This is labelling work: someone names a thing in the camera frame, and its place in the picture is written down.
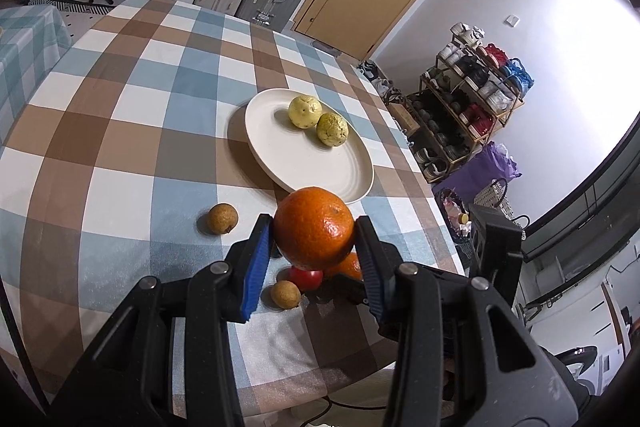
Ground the white woven basket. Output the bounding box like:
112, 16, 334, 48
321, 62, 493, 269
472, 179, 516, 219

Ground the orange tangerine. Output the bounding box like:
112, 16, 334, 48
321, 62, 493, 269
273, 187, 357, 272
325, 252, 365, 283

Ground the checked tablecloth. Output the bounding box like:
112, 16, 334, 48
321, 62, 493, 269
0, 0, 466, 413

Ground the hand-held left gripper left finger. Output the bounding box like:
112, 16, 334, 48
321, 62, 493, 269
45, 213, 276, 427

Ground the black white striped rug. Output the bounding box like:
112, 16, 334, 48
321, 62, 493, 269
30, 0, 118, 15

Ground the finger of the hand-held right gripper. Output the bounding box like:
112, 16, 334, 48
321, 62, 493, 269
312, 273, 371, 307

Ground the dark window frame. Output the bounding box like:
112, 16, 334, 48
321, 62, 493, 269
520, 107, 640, 258

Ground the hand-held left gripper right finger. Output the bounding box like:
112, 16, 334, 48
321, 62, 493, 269
352, 216, 583, 427

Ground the purple bag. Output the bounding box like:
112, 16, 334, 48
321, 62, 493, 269
440, 142, 522, 208

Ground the cardboard box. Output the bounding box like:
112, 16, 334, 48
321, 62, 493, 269
387, 99, 421, 132

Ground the teal checked cloth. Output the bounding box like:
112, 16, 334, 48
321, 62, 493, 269
0, 4, 73, 148

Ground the cream round plate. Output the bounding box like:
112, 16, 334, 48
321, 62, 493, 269
244, 89, 375, 205

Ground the smooth yellow guava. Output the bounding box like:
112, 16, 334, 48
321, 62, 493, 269
288, 94, 323, 129

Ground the wooden shoe rack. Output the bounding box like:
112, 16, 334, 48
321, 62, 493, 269
404, 23, 536, 182

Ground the bumpy yellow-green guava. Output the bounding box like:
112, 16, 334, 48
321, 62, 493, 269
316, 112, 349, 148

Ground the pile of shoes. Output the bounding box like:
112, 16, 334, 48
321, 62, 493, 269
357, 61, 396, 100

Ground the blue bag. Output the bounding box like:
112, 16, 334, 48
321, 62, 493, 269
502, 58, 535, 95

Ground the brown longan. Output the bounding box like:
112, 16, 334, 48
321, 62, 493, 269
270, 280, 302, 310
196, 203, 238, 236

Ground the red tomato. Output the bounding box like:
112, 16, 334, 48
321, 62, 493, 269
288, 266, 325, 293

